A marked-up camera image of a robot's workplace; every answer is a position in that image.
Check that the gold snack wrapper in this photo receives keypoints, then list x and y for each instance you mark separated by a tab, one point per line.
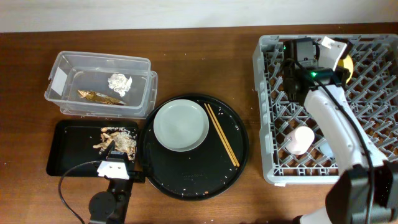
99	97

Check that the pink cup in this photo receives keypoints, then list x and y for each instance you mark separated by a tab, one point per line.
301	139

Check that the round black tray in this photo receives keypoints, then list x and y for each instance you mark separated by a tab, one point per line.
201	173

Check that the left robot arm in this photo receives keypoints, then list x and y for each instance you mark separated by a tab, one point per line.
109	206

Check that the grey plate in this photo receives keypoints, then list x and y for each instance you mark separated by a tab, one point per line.
181	125

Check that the yellow bowl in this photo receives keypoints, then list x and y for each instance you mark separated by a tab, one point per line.
347	63

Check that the grey dishwasher rack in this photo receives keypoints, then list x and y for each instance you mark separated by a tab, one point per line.
371	94

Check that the wooden chopstick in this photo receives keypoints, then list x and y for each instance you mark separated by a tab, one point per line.
220	133
224	133

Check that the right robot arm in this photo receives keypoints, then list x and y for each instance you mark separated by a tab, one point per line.
366	191

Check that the food scraps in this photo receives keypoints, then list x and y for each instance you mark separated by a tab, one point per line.
125	140

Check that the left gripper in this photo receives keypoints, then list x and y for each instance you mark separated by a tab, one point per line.
110	148

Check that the black rectangular tray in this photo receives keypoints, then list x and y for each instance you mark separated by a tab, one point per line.
73	142

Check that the white tissue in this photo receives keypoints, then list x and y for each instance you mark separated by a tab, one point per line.
119	83

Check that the light blue cup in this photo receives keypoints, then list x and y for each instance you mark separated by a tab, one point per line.
326	150

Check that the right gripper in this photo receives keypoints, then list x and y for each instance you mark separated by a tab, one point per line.
339	73

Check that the clear plastic bin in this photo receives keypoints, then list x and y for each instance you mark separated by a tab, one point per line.
75	71

